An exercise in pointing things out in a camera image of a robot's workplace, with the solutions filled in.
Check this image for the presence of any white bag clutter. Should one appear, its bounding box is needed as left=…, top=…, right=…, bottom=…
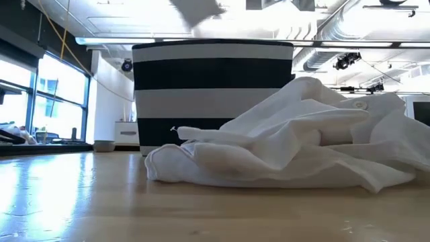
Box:
left=0, top=121, right=38, bottom=146

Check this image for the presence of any yellow hanging cable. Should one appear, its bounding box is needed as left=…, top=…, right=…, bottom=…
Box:
left=36, top=0, right=135, bottom=104

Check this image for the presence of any dark grey cloth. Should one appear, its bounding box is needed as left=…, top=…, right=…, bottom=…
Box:
left=169, top=0, right=226, bottom=28

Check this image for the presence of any overhead camera mount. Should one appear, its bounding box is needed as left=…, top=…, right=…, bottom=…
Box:
left=245, top=0, right=316, bottom=12

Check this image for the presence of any black ceiling spotlight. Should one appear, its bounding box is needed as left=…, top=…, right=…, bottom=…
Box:
left=333, top=52, right=363, bottom=71
left=365, top=82, right=386, bottom=94

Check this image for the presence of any navy and white striped basket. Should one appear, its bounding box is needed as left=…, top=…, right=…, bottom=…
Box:
left=131, top=38, right=296, bottom=157

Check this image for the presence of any grey round bowl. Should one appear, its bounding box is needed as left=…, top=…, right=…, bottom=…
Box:
left=93, top=140, right=116, bottom=153

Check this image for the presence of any dark computer monitor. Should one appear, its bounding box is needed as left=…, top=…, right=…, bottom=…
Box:
left=412, top=102, right=430, bottom=127

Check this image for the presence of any long ceiling light bar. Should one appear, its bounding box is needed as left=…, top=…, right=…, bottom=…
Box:
left=75, top=36, right=157, bottom=46

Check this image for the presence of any white buttoned shirt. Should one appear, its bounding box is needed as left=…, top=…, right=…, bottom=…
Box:
left=144, top=76, right=430, bottom=194

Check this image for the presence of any white low cabinet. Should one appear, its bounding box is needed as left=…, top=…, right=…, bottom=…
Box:
left=114, top=121, right=140, bottom=147

